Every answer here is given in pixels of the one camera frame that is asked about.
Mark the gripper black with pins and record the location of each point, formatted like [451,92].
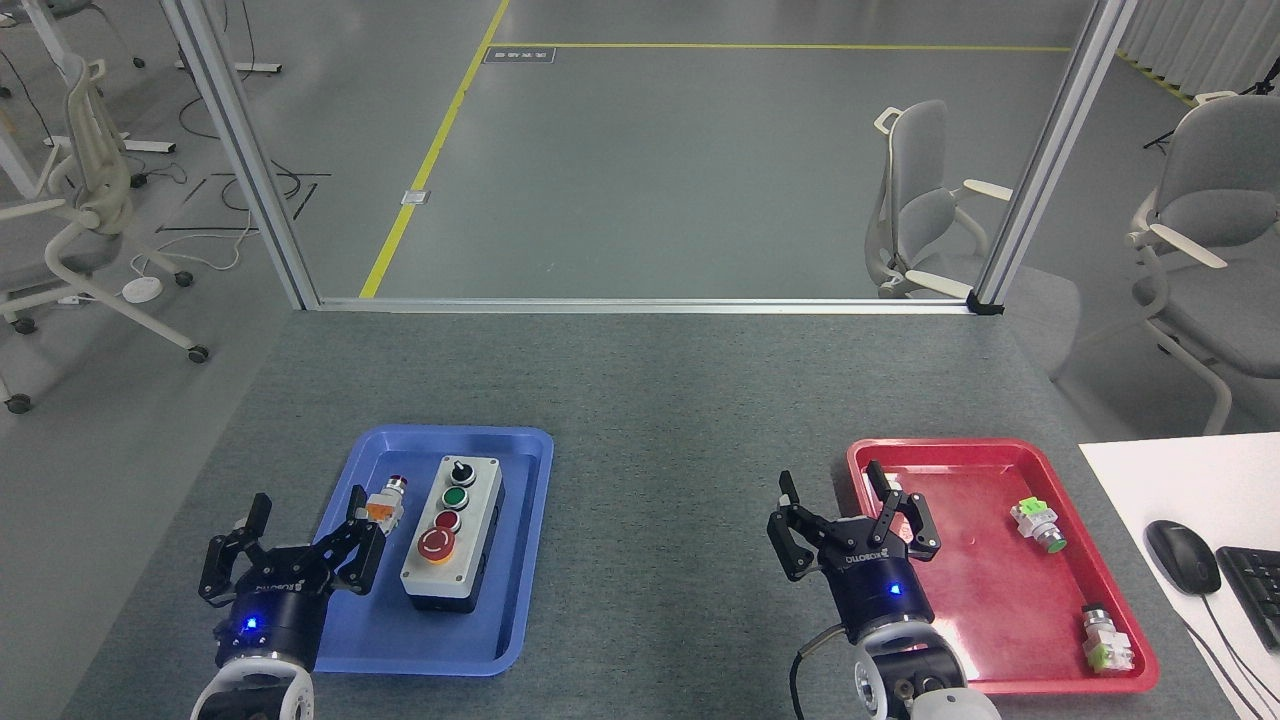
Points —
[870,585]
[280,610]

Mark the grey control box with buttons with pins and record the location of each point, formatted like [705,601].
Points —
[470,520]

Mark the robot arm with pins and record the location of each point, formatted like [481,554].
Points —
[250,698]
[920,680]

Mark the red push button orange block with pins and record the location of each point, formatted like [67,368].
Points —
[388,502]

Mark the silver push button green block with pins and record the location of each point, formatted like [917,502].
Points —
[1106,640]

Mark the red plastic tray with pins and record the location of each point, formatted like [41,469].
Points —
[990,600]

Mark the blue plastic tray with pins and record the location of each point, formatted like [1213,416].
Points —
[440,640]

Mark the white round floor device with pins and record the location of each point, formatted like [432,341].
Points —
[142,290]

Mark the silver aluminium crossbar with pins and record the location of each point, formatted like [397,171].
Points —
[640,305]

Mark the black computer mouse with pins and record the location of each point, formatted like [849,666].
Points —
[1183,556]

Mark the white side table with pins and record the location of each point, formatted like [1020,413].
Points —
[1180,480]

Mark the grey office chair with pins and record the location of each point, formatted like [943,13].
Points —
[925,200]
[1225,200]

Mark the metal floor socket plate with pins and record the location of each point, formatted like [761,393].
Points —
[416,197]

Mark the black keyboard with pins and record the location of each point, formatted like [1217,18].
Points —
[1256,590]

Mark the white mesh office chair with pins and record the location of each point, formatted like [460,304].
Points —
[95,190]

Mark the white desk foot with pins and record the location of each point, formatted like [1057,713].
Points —
[120,144]
[235,67]

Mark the black tripod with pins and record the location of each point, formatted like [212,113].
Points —
[1170,130]

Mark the dark floor label sign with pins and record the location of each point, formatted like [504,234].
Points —
[519,55]

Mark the white partition curtain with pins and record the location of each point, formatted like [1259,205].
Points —
[1210,40]

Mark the green push button switch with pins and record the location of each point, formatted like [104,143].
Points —
[1036,524]

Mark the silver aluminium post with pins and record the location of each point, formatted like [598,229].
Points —
[1055,150]
[240,150]

